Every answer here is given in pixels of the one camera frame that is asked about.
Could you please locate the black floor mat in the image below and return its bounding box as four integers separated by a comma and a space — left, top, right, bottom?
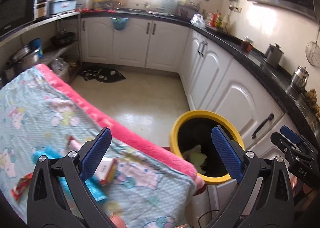
79, 65, 126, 84

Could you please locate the black microwave oven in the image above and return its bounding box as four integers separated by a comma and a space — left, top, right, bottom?
0, 0, 35, 36

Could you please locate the green knitted cloth bundle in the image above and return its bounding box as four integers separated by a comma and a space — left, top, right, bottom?
182, 145, 207, 174

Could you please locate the blue hanging sink basket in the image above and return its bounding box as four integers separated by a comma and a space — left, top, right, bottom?
111, 17, 129, 31

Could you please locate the black granite countertop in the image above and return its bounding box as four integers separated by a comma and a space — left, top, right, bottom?
80, 10, 319, 146

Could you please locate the pink blanket under cloth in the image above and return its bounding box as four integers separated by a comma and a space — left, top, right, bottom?
36, 64, 205, 192

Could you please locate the wire skimmer strainer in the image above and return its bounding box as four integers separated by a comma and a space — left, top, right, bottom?
305, 28, 320, 67

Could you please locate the white cabinet run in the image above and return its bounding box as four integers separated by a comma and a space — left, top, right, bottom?
81, 17, 293, 159

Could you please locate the red snack wrapper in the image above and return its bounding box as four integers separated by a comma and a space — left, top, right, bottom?
11, 173, 33, 201

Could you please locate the crushed pink red carton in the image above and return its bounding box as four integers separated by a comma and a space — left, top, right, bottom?
67, 135, 118, 186

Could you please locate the grey electric kettle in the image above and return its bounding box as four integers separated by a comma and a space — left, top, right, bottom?
265, 43, 284, 68

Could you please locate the steel pot with lid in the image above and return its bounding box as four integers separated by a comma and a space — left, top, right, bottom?
3, 38, 43, 81

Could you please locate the black wok pan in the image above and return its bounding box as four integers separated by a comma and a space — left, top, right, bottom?
50, 32, 75, 48

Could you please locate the yellow rimmed trash bin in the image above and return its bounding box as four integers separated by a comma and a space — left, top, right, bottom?
169, 110, 245, 185

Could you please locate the Hello Kitty blue tablecloth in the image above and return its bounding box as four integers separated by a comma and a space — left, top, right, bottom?
1, 65, 196, 227

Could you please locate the steel thermos jug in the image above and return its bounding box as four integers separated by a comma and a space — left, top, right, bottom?
291, 66, 309, 91

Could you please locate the person's right hand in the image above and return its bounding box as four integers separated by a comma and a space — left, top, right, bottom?
290, 176, 313, 199

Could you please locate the blue dish rack box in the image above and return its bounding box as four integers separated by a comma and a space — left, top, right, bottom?
49, 0, 78, 15

